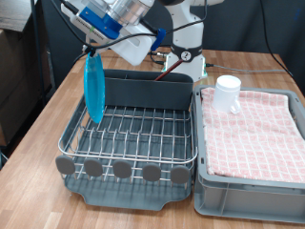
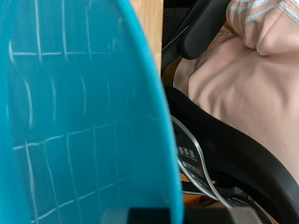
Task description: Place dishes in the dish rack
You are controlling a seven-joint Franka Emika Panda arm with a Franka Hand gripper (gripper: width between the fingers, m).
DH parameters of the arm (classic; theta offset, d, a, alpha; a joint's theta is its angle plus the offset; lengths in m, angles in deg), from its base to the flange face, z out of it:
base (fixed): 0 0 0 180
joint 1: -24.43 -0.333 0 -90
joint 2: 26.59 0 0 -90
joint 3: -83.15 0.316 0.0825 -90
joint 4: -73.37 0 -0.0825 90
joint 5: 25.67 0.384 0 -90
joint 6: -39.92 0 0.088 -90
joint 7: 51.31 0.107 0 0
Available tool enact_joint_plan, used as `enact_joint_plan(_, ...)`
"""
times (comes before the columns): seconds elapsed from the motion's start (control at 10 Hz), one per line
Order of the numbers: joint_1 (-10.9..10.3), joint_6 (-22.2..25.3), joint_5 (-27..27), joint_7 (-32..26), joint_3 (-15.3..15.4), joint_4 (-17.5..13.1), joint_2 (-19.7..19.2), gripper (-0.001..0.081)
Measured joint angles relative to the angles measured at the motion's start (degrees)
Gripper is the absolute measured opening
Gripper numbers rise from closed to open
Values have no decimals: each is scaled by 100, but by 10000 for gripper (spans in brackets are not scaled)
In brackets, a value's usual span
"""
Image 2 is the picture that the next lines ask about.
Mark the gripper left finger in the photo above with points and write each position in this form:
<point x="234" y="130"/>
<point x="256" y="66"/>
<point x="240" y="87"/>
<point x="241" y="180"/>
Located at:
<point x="137" y="217"/>

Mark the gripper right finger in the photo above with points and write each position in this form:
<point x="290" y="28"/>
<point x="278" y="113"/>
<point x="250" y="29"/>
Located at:
<point x="218" y="217"/>

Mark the blue plastic plate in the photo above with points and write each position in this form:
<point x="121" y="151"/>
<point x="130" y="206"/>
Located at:
<point x="93" y="109"/>

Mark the black office chair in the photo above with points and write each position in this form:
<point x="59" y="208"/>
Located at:
<point x="233" y="140"/>

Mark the person in pink hoodie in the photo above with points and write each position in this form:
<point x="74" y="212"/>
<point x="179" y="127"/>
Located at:
<point x="243" y="93"/>

